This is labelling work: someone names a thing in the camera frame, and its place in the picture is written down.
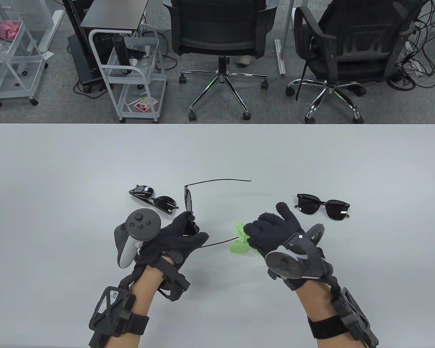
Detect person's left hand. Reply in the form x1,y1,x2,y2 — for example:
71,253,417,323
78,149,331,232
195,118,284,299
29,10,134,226
135,211,210,270

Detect person's right hand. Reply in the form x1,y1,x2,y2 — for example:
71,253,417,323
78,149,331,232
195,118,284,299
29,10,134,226
241,202,307,260

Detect green microfibre cloth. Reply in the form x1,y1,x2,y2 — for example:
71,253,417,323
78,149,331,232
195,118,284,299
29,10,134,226
230,222,261,254

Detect black aviator sunglasses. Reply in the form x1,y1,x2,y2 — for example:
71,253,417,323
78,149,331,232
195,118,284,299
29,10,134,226
129,185,179,216

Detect black sunglasses thin temples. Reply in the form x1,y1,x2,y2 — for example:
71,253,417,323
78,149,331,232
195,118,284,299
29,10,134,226
183,178,252,249

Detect black square sunglasses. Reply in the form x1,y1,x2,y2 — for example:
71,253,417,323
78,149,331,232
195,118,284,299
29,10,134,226
295,193,350,221

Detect person's left forearm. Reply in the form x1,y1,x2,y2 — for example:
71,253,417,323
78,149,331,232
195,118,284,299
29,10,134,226
105,256,174,348

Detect black caged tracker white label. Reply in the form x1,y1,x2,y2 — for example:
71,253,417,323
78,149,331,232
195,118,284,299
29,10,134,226
88,286,150,348

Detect red white packet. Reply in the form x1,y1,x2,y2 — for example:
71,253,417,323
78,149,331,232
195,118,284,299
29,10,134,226
133,96,159,113

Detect white desk leg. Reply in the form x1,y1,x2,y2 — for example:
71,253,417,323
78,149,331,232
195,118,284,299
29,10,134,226
39,9,65,54
274,0,295,76

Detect black mesh office chair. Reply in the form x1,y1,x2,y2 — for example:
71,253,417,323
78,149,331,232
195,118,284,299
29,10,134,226
285,0,423,125
169,0,277,122

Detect black cylindrical bottle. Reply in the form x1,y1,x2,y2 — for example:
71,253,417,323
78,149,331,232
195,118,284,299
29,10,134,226
112,34,134,75

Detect black computer tower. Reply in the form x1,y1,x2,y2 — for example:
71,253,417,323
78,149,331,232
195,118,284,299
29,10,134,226
67,32,107,92

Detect white power strip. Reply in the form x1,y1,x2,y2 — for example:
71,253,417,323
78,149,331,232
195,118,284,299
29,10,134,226
402,54,426,76

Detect white metal shelf cart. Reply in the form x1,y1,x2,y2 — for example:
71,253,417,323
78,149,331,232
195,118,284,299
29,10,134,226
0,0,48,108

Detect dark brown side table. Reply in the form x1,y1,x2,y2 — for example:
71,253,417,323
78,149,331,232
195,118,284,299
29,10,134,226
79,0,150,34

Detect pink cloth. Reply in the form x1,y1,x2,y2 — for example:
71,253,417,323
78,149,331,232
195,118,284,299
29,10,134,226
0,16,21,41

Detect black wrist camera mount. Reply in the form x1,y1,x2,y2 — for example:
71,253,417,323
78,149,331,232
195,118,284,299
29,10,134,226
156,256,191,302

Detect black braided glove cable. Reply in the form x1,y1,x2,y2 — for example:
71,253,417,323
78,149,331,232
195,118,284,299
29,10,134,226
119,270,135,290
326,263,343,298

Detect black caged tracker with strap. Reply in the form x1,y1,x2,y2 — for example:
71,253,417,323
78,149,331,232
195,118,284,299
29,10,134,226
307,286,379,348

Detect white cart with curved handle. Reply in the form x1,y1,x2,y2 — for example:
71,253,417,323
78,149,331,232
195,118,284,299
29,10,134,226
88,26,167,124

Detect tangle of black cables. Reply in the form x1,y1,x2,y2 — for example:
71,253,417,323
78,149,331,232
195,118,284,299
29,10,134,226
386,0,435,91

